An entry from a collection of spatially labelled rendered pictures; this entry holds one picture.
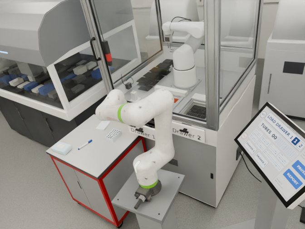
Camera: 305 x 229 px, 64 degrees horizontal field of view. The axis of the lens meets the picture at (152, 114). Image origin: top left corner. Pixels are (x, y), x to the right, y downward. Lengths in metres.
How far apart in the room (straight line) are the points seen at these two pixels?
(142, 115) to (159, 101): 0.13
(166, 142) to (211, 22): 0.70
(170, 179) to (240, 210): 1.00
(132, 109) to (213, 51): 0.58
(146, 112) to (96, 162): 0.88
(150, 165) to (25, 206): 1.88
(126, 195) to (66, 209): 1.24
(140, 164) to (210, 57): 0.74
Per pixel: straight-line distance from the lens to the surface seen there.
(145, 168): 1.44
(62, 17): 2.29
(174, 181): 1.65
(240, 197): 2.57
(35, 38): 2.20
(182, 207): 2.49
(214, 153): 1.90
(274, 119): 1.53
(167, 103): 1.25
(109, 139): 2.08
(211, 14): 1.41
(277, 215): 1.83
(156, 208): 1.54
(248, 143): 1.58
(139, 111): 1.17
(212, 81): 1.54
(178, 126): 1.86
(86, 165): 1.97
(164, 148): 1.48
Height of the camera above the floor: 2.06
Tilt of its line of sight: 34 degrees down
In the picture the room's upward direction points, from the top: 10 degrees counter-clockwise
